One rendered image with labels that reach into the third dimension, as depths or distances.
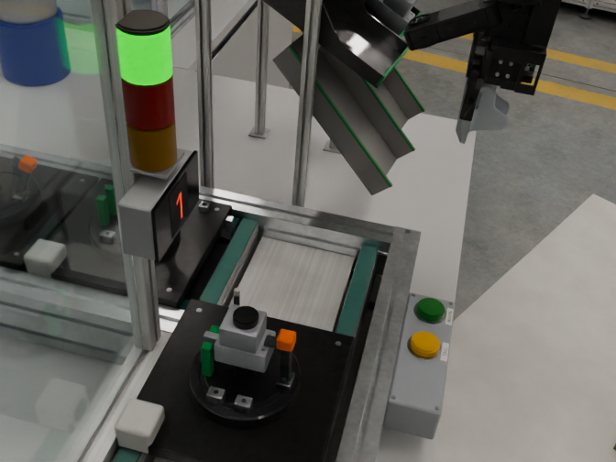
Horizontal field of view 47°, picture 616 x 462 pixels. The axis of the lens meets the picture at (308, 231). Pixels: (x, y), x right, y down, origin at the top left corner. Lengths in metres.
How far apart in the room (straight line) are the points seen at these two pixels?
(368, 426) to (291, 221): 0.41
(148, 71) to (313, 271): 0.55
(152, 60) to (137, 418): 0.41
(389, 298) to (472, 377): 0.18
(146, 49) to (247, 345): 0.35
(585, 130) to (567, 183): 0.52
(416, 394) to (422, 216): 0.52
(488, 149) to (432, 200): 1.91
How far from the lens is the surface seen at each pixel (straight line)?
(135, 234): 0.76
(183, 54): 1.92
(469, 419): 1.07
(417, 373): 0.96
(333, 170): 1.47
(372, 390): 0.94
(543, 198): 3.11
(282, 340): 0.82
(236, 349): 0.84
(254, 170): 1.45
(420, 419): 0.95
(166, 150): 0.74
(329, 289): 1.11
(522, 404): 1.11
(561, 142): 3.54
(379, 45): 1.19
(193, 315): 0.99
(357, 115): 1.25
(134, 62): 0.69
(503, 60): 0.85
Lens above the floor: 1.69
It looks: 39 degrees down
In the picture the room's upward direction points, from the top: 5 degrees clockwise
